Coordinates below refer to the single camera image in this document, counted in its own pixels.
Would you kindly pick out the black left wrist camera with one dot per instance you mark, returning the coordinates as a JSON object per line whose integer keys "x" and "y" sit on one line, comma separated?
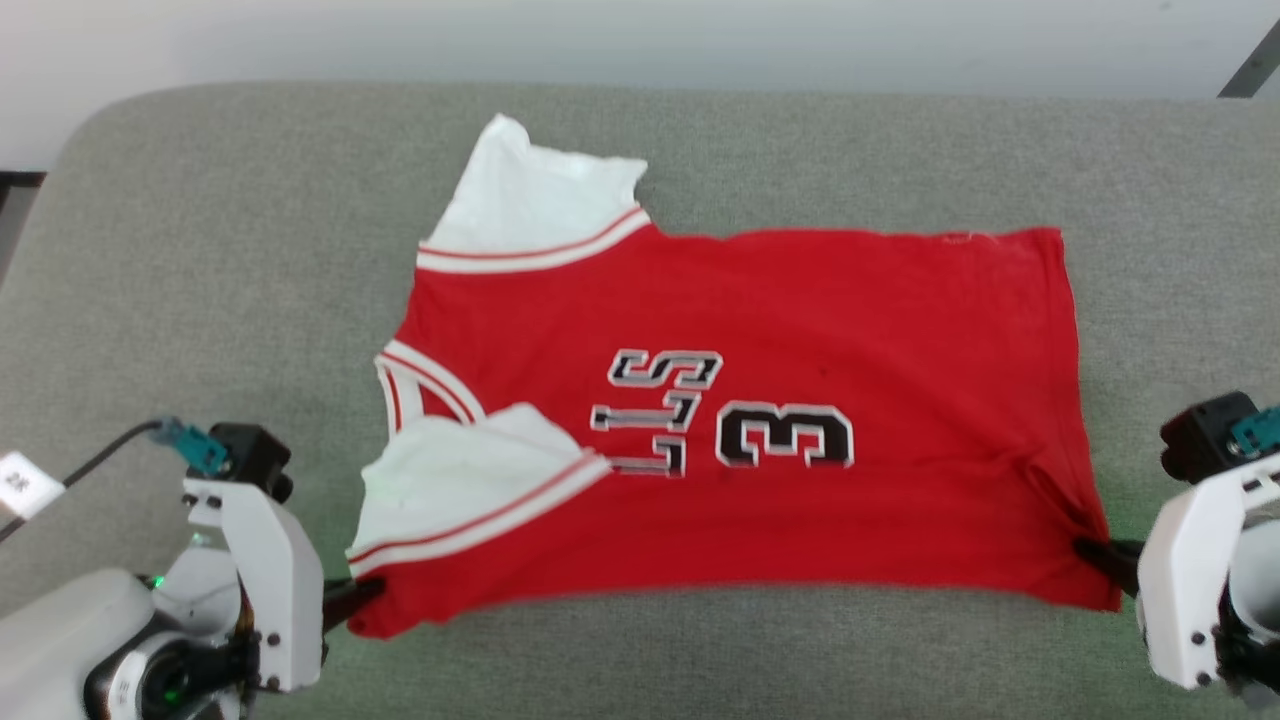
{"x": 252, "y": 455}

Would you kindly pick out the teal camera connector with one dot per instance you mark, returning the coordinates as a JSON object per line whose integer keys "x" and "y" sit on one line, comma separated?
{"x": 195, "y": 445}
{"x": 1258, "y": 430}

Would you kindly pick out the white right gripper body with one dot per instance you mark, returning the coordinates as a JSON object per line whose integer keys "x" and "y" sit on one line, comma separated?
{"x": 1185, "y": 580}

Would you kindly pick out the dark metal post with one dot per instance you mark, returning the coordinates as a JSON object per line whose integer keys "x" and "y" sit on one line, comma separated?
{"x": 1255, "y": 62}

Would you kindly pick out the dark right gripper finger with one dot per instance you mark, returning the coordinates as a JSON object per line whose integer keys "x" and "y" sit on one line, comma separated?
{"x": 1115, "y": 562}

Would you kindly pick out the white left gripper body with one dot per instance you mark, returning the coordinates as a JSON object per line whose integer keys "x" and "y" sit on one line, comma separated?
{"x": 280, "y": 590}

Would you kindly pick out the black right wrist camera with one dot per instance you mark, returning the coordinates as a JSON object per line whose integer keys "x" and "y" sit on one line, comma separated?
{"x": 1205, "y": 435}

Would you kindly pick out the teal right camera connector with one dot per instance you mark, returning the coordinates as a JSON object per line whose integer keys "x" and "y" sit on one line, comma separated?
{"x": 1258, "y": 430}

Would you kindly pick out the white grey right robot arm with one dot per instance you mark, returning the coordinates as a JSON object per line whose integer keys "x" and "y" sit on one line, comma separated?
{"x": 1255, "y": 610}

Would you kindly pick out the teal left camera connector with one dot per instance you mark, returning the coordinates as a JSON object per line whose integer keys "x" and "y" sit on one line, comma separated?
{"x": 195, "y": 445}

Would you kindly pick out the red and white jersey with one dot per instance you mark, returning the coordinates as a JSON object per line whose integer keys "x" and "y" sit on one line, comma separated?
{"x": 780, "y": 330}

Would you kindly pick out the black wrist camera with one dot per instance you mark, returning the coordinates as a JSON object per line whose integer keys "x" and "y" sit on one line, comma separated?
{"x": 252, "y": 455}
{"x": 1205, "y": 435}

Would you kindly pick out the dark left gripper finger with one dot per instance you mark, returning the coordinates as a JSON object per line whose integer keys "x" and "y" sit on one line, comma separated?
{"x": 345, "y": 600}

